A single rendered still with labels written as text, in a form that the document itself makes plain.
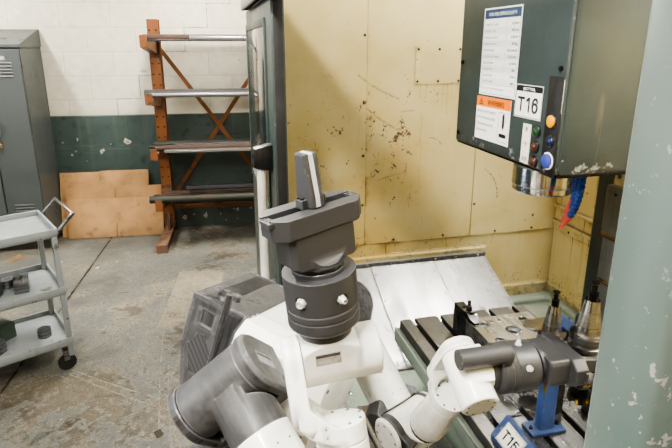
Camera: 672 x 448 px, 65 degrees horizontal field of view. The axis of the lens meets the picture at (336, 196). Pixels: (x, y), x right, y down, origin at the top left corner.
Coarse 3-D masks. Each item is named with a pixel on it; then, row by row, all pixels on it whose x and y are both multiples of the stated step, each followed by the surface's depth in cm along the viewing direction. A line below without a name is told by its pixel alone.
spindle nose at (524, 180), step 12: (516, 168) 141; (528, 168) 137; (516, 180) 141; (528, 180) 138; (540, 180) 136; (552, 180) 135; (564, 180) 135; (528, 192) 138; (540, 192) 137; (552, 192) 136; (564, 192) 137
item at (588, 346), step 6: (570, 330) 97; (570, 336) 97; (576, 336) 96; (570, 342) 97; (576, 342) 95; (582, 342) 94; (588, 342) 94; (594, 342) 93; (576, 348) 95; (582, 348) 95; (588, 348) 94; (594, 348) 94; (594, 354) 94
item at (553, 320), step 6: (552, 306) 120; (558, 306) 120; (552, 312) 120; (558, 312) 120; (546, 318) 122; (552, 318) 120; (558, 318) 120; (546, 324) 122; (552, 324) 121; (558, 324) 120; (546, 330) 122; (552, 330) 121; (558, 330) 121
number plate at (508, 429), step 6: (510, 426) 131; (504, 432) 132; (510, 432) 130; (516, 432) 129; (498, 438) 132; (504, 438) 131; (510, 438) 129; (516, 438) 128; (504, 444) 130; (510, 444) 128; (516, 444) 127; (522, 444) 126
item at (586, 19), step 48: (480, 0) 129; (528, 0) 110; (576, 0) 97; (624, 0) 99; (480, 48) 130; (528, 48) 111; (576, 48) 99; (624, 48) 101; (576, 96) 102; (624, 96) 104; (480, 144) 134; (576, 144) 104; (624, 144) 107
